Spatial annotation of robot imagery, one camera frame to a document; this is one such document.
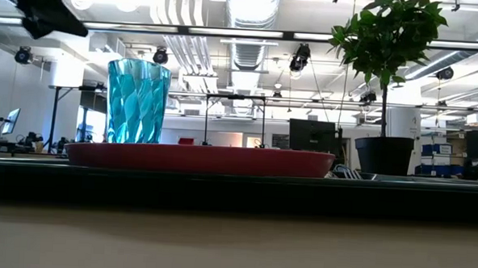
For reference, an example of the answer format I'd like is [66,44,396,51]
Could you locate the black plant pot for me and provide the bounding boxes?
[352,134,416,177]

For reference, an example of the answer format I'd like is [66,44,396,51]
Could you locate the black beam with light strips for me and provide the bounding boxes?
[0,15,478,52]

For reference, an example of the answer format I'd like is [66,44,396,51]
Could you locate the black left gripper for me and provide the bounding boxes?
[0,0,90,43]

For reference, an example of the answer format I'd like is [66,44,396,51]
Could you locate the small lit monitor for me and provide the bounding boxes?
[1,107,22,136]

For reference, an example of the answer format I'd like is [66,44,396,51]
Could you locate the silver ventilation duct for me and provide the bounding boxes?
[220,0,282,92]

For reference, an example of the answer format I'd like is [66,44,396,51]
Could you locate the dark green serving tray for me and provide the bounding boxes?
[0,157,478,225]

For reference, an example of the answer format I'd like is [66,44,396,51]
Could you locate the green leafy plant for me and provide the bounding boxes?
[323,0,450,140]

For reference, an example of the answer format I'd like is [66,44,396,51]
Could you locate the red round plate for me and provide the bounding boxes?
[63,139,337,180]

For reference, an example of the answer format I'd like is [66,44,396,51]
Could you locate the blue faceted plastic cup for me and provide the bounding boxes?
[103,57,173,146]

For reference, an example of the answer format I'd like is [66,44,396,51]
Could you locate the blue bin with white label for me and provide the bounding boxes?
[421,141,454,157]

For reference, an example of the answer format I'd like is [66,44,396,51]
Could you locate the large black monitor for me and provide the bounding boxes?
[287,118,338,153]

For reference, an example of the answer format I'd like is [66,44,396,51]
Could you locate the black ceiling spotlight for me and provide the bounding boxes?
[288,43,312,73]
[359,90,378,104]
[14,45,35,65]
[434,65,455,82]
[152,47,170,66]

